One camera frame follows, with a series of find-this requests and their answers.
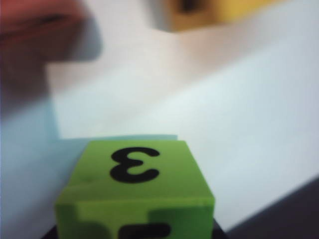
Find green E letter block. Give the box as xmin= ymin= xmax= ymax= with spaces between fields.
xmin=54 ymin=140 xmax=215 ymax=239

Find yellow alligator letter block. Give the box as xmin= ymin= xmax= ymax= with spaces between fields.
xmin=149 ymin=0 xmax=290 ymax=32

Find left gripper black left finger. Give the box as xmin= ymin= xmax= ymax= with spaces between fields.
xmin=41 ymin=224 xmax=60 ymax=239

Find crimson rabbit letter block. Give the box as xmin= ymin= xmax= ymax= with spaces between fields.
xmin=0 ymin=0 xmax=103 ymax=105

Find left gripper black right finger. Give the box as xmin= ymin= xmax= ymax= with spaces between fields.
xmin=211 ymin=216 xmax=231 ymax=239

